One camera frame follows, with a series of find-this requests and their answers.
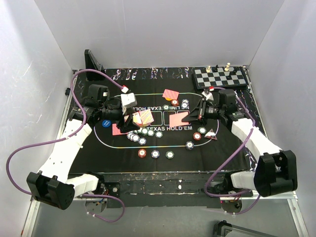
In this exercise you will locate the black card shoe holder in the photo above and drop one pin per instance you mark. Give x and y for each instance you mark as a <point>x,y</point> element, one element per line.
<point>92,63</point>

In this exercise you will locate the white chess pawn left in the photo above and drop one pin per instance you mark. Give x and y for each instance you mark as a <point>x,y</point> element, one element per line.
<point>209,69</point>

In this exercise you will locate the red playing card deck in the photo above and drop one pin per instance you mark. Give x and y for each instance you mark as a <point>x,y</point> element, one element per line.
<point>143,118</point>

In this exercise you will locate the blue poker chip stack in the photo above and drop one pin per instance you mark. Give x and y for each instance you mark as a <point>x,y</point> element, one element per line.
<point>155,154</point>

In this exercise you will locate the black device bottom corner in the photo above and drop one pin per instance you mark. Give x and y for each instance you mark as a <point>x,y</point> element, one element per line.
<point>224,229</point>

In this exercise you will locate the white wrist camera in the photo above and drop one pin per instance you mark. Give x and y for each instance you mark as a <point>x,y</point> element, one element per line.
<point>207,94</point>
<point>128,100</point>

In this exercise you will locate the red poker chip stack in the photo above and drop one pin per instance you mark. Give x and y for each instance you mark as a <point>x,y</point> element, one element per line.
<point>142,153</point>

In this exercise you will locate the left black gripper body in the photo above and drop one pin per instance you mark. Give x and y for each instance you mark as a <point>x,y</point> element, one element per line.
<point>111,112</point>

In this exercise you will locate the black white chess board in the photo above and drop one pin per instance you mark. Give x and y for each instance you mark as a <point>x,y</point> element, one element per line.
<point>203,80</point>

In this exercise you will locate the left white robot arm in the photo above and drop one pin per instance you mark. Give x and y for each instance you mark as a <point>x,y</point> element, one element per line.
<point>51,184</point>

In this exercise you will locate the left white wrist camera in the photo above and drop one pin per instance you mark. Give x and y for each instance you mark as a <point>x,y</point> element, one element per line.
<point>128,100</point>

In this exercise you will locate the spread green chips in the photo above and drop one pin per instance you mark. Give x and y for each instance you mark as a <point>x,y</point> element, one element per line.
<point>149,132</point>

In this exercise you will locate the black poker table mat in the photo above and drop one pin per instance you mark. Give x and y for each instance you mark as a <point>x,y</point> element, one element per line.
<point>103,152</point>

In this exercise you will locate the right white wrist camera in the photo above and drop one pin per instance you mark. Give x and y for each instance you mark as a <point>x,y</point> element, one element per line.
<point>207,94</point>

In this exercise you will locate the red cards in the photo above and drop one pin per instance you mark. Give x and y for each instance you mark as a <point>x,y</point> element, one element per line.
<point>170,94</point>
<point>175,120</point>
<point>115,130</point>

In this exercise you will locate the white chess piece tall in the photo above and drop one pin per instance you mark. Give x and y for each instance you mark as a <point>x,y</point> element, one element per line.
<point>227,67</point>

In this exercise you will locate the green poker chip stack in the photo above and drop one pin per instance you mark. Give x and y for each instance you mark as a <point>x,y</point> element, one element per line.
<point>169,155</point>

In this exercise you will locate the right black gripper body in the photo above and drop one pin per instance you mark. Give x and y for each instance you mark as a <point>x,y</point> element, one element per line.
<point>214,112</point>

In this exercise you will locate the spread blue white chips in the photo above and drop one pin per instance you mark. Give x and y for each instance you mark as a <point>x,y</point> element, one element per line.
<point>136,138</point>

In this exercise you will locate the blue small blind button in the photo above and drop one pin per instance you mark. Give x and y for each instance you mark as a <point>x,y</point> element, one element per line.
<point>106,123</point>

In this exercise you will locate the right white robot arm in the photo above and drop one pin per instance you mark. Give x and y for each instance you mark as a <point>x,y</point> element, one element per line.
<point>276,170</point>

